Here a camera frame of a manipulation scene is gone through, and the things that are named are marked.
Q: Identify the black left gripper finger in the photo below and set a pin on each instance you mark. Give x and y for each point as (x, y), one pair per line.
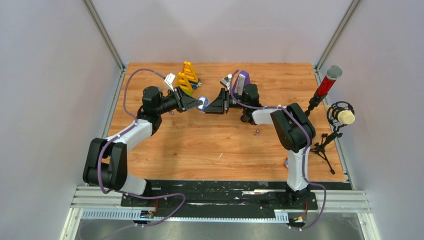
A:
(190, 103)
(182, 96)

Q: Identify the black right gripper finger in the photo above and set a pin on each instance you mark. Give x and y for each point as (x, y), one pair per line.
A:
(221, 97)
(218, 106)

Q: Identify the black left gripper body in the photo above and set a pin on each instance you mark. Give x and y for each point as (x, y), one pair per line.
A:
(174, 101)

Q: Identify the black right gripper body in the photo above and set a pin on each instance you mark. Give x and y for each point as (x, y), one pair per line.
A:
(231, 102)

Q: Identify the purple-grey earbud charging case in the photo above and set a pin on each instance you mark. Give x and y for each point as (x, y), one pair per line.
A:
(204, 103)

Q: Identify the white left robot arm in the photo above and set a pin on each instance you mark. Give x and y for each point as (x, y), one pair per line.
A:
(106, 164)

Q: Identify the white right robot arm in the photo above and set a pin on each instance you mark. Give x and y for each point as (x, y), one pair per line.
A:
(294, 130)

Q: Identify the yellow toy block tower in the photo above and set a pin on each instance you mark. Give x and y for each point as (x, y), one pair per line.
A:
(182, 81)

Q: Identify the yellow toy block on car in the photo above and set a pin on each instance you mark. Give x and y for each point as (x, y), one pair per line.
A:
(191, 75)

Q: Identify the purple metronome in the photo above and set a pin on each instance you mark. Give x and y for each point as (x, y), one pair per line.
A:
(243, 78)

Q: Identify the purple clip earbud right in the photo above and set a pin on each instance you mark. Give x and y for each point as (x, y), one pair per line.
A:
(256, 132)

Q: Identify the small toy figure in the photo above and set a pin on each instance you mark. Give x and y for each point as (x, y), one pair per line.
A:
(286, 163)

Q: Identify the red microphone on stand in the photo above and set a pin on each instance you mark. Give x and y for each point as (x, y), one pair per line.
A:
(333, 73)

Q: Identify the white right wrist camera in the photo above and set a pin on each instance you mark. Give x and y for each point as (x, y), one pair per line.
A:
(226, 81)

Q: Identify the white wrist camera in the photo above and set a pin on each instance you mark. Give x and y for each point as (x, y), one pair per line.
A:
(168, 81)
(226, 81)

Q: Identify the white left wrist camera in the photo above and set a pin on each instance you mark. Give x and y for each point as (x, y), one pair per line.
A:
(168, 81)

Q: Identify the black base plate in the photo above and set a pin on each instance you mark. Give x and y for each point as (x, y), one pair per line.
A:
(219, 199)

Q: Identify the beige microphone in shock mount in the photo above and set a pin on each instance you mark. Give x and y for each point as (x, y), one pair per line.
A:
(339, 115)

